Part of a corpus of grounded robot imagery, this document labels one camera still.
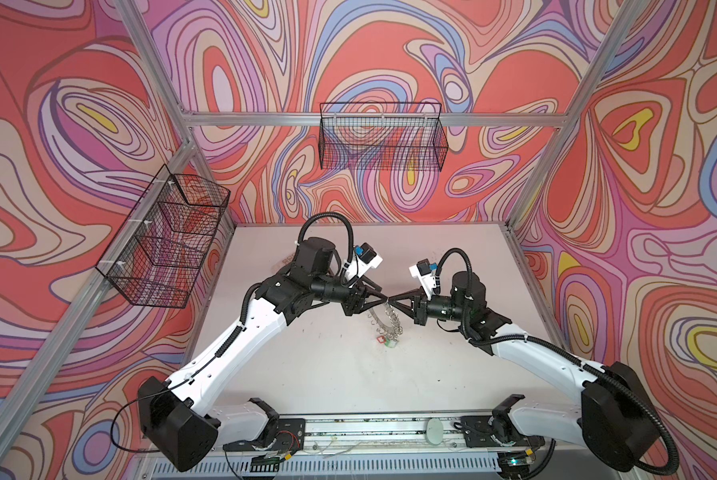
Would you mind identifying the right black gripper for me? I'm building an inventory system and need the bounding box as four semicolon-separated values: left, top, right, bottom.
389;286;469;327

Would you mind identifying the metal disc key ring holder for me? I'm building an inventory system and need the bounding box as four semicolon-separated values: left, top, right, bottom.
369;303;403;348

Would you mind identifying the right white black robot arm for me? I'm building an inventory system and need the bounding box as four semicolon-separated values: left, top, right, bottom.
388;248;680;476

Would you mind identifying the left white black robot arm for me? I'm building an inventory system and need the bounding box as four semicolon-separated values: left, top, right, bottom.
136;212;386;472

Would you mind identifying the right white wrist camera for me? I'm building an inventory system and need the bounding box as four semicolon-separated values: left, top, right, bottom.
409;259;440;300

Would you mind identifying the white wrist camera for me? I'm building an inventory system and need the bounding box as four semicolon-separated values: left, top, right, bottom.
344;242;382;281
409;259;440;300

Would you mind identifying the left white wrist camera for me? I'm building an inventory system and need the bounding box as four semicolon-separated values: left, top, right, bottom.
344;242;382;281

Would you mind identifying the white oval puck on rail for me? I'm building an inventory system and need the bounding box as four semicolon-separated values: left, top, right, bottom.
424;418;444;446

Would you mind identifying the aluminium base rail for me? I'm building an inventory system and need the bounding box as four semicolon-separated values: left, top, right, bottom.
123;409;647;480

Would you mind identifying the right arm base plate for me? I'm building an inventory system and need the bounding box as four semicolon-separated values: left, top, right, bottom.
452;415;545;448

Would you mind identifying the black wire basket back wall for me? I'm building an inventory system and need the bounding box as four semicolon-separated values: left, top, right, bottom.
318;101;449;172

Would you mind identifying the black wire basket wall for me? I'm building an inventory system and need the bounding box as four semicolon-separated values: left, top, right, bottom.
318;101;449;172
96;166;230;309

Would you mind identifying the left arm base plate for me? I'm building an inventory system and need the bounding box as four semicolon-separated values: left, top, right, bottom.
222;418;306;453

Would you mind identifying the black wire basket left wall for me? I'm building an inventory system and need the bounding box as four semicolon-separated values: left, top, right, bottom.
96;166;230;309

